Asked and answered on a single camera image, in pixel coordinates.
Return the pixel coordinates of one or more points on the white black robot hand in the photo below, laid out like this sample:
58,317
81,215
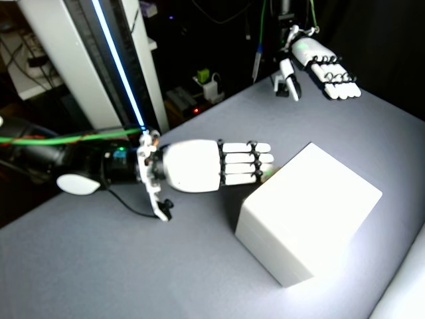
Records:
192,166
310,50

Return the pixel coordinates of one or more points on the white box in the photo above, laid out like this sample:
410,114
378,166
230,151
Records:
308,212

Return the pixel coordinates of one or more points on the black power strip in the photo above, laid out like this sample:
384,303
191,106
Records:
182,99

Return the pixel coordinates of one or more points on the white power adapter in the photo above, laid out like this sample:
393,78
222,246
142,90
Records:
210,88

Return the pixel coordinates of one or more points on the grey table cloth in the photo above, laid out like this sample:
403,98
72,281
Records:
133,266

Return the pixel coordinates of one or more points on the white robot body column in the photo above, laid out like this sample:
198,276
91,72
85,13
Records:
83,56

